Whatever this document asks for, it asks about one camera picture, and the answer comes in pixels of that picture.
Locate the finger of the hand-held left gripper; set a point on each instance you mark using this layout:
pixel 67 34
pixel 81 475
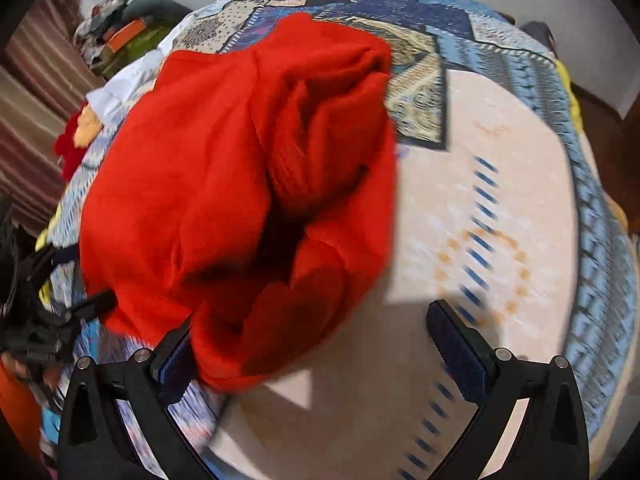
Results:
pixel 92 306

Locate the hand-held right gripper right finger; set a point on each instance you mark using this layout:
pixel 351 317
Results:
pixel 457 355

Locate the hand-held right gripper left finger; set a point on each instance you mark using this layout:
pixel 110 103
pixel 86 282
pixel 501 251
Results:
pixel 175 367

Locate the red zip pullover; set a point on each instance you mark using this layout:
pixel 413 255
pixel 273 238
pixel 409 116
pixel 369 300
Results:
pixel 200 200

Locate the pile of mixed clothes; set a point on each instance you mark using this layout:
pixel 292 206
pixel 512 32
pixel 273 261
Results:
pixel 120 25

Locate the blue patchwork blanket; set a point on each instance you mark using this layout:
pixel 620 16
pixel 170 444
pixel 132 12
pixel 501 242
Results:
pixel 500 200

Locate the red and orange plush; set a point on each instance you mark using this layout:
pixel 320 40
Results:
pixel 75 137

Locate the striped curtain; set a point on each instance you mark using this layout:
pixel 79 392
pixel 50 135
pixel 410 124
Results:
pixel 35 110

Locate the white bed sheet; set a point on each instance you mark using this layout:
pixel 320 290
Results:
pixel 132 82

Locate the dark blue pillow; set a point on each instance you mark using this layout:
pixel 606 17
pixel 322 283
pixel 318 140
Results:
pixel 539 35

